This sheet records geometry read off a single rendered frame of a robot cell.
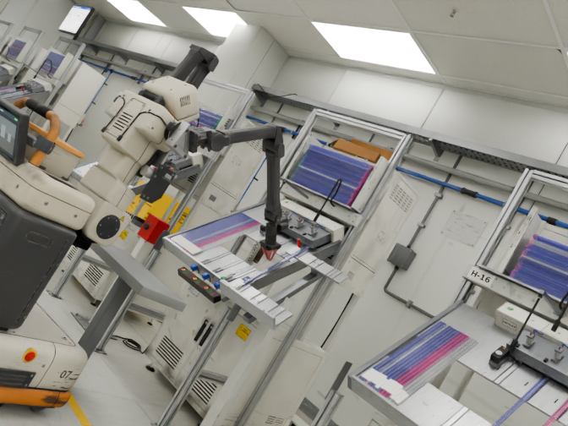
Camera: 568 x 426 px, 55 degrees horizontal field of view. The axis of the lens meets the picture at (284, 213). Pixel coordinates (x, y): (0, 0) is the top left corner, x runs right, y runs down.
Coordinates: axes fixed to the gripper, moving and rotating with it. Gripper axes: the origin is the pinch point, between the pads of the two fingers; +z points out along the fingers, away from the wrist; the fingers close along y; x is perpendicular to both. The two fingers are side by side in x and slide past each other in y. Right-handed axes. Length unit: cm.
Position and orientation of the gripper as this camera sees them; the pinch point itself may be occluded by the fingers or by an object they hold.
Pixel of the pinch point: (269, 259)
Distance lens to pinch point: 283.5
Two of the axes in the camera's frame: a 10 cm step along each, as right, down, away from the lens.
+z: -0.7, 9.3, 3.6
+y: -6.4, -3.2, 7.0
